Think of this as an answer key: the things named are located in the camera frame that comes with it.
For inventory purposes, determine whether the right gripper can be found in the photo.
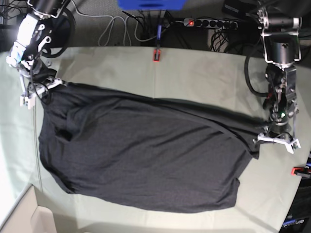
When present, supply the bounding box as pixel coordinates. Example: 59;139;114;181
19;74;64;109

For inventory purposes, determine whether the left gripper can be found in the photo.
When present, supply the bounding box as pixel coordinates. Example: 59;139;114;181
253;121;301;153

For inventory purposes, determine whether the black t-shirt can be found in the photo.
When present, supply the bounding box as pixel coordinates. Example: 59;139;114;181
39;83;266;213

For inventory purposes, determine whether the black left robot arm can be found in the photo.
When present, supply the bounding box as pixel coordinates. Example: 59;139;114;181
244;0;302;154

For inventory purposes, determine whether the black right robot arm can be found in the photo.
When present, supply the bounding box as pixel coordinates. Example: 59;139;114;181
6;0;75;109

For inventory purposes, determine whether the red black side clamp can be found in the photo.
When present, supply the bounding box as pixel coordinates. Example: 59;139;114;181
291;157;311;179

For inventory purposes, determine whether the green table cloth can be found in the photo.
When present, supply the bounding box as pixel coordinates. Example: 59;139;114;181
0;47;311;233

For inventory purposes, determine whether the cardboard box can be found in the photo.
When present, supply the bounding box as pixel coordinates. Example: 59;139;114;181
0;185;57;233

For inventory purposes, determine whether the blue plastic bin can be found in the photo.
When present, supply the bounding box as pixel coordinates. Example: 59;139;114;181
118;0;186;10

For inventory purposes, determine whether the red black table clamp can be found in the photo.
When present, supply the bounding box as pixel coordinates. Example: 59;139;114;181
153;49;161;62

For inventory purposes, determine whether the white power strip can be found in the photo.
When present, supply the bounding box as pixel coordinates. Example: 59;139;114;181
183;18;238;30

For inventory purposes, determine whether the black cable bundle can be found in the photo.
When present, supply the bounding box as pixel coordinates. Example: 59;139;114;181
208;30;230;53

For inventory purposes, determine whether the white cable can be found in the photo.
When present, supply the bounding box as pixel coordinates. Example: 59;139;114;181
70;0;158;47

